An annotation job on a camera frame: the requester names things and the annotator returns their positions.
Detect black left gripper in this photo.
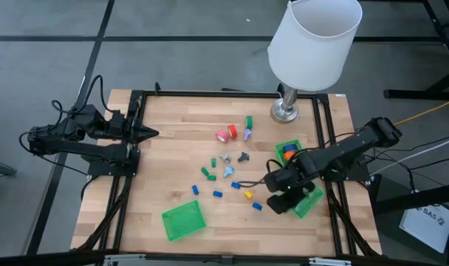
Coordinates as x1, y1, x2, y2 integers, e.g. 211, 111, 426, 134
109, 109, 160, 145

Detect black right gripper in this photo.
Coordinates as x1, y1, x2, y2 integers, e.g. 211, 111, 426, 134
263, 160, 317, 216

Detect green plastic basket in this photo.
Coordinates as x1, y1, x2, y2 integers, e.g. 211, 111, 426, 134
161, 199, 208, 243
275, 138, 304, 166
291, 183, 325, 219

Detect white shade silver table lamp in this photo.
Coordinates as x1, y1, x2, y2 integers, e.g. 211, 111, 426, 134
267, 0, 364, 125

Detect white paper box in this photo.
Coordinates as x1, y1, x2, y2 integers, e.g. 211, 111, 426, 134
399, 202, 449, 255

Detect black rig crossbar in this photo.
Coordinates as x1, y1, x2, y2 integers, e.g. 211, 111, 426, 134
0, 249, 449, 266

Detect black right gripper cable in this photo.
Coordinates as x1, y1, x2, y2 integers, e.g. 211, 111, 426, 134
234, 158, 284, 188

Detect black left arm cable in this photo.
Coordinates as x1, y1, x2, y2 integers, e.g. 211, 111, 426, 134
50, 75, 113, 123

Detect silver metal bracket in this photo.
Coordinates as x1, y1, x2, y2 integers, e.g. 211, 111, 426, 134
308, 257, 353, 266
103, 253, 147, 266

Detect black aluminium table frame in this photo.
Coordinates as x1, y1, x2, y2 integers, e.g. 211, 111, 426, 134
73, 81, 381, 259

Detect black desk frame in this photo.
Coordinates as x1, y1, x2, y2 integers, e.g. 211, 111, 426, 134
383, 0, 449, 101
370, 173, 449, 265

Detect white floor cable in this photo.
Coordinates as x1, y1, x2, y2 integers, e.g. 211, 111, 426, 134
370, 133, 449, 177

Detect black floor cable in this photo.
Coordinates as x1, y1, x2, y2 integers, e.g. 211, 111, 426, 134
371, 154, 449, 193

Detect yellow extension cable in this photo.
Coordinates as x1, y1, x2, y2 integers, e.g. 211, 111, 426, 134
394, 95, 449, 126

